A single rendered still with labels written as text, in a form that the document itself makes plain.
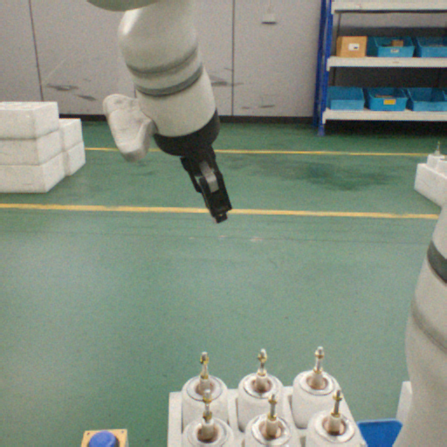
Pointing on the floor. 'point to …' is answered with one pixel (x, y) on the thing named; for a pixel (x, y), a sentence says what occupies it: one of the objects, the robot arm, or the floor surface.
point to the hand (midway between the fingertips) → (207, 191)
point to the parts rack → (369, 58)
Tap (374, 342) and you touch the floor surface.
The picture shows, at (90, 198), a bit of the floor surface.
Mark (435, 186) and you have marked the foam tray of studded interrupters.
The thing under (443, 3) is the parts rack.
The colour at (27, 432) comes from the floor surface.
